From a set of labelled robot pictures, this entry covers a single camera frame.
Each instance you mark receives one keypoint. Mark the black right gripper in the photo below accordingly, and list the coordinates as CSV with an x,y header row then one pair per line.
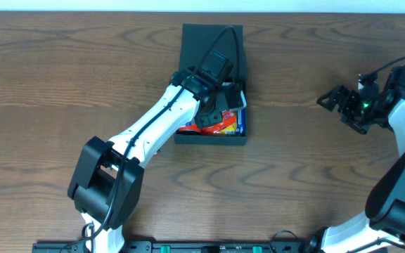
x,y
349,109

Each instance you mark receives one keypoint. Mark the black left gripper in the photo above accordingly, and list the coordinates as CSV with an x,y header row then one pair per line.
x,y
209,114

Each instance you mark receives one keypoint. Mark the red snack bag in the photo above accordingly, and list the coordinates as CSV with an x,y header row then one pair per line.
x,y
229,119

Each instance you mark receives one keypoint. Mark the blue cookie pack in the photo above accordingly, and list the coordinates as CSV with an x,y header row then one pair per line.
x,y
241,122

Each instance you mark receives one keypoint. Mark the red Pringles can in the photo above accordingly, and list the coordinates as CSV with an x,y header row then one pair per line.
x,y
189,129

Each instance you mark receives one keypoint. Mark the yellow snack bag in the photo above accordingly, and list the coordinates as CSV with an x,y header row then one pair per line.
x,y
229,130

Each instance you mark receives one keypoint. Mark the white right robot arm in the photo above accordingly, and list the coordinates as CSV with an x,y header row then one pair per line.
x,y
382,223

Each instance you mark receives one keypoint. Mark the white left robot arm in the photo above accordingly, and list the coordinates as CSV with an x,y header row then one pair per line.
x,y
106,184

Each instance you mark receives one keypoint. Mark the dark green open box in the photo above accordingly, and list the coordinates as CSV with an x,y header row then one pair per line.
x,y
206,42

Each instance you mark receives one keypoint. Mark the black mounting rail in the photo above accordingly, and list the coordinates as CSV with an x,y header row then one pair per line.
x,y
171,247

